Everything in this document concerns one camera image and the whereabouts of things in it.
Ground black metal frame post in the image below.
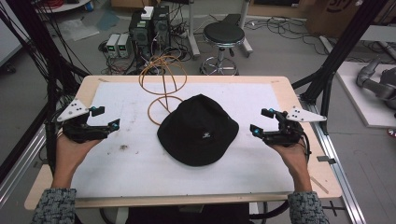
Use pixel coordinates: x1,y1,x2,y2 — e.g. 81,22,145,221
0,0,82,185
291,0,390,134

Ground white foam mat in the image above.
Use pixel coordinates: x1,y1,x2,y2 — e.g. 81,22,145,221
71,81,295,199

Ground black floor cables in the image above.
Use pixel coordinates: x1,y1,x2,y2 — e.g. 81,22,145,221
244,16,331,57

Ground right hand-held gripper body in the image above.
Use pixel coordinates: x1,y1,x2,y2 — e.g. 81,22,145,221
262,105,328,147

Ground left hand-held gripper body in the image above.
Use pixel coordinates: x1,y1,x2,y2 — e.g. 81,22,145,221
56,98,110,145

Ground black round stool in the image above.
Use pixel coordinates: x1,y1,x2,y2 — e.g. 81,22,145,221
199,21,247,77

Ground black bucket hat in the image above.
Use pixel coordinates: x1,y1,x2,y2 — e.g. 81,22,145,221
156,93,240,167

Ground person's left hand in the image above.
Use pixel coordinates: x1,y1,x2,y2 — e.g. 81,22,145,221
51,133,103,189

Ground brown cardboard box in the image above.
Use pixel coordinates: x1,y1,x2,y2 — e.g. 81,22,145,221
304,0,396,39

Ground grey power supply unit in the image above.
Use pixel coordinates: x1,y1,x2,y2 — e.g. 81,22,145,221
106,33,121,58
117,33,132,58

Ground aluminium rail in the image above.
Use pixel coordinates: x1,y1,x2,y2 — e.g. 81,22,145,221
0,124,48,209
299,96,367,224

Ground orange wire hat stand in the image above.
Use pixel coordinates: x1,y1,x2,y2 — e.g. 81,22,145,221
138,55,189,127

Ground white platform board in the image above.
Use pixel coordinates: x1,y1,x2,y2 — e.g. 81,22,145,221
335,61,396,129

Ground person's right hand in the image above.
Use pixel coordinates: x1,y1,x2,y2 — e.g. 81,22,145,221
268,139,313,193

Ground black computer tower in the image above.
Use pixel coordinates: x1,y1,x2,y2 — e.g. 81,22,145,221
128,10,155,64
152,5,172,49

